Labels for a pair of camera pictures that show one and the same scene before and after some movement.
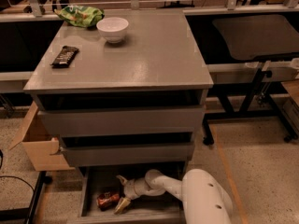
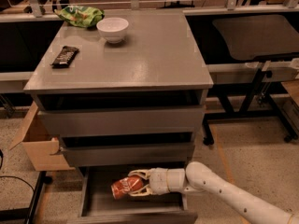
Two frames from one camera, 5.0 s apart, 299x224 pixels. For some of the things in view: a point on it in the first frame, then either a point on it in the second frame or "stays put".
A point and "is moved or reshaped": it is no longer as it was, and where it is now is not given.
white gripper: x=130 y=190 to x=159 y=181
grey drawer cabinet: x=123 y=92 stays put
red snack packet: x=106 y=200 is moved or reshaped
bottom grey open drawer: x=167 y=207 stays put
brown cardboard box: x=41 y=147 stays put
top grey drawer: x=121 y=121 stays put
